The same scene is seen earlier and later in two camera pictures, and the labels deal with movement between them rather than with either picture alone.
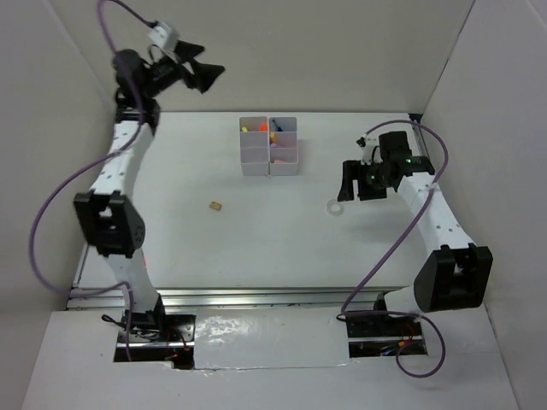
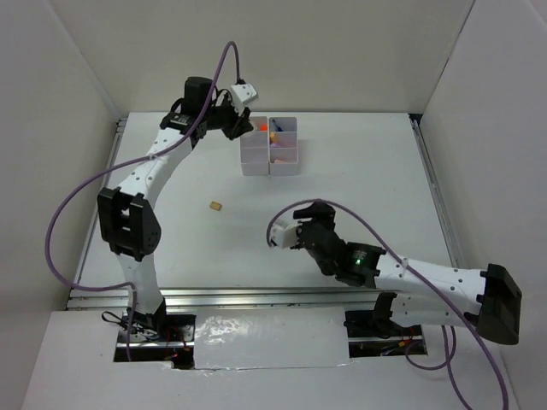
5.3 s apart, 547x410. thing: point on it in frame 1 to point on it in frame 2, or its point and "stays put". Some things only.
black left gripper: x=204 y=74 to x=239 y=125
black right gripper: x=353 y=169 to x=321 y=212
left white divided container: x=254 y=145 stays put
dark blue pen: x=279 y=129 stays put
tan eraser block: x=215 y=205 stays put
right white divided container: x=283 y=146 stays put
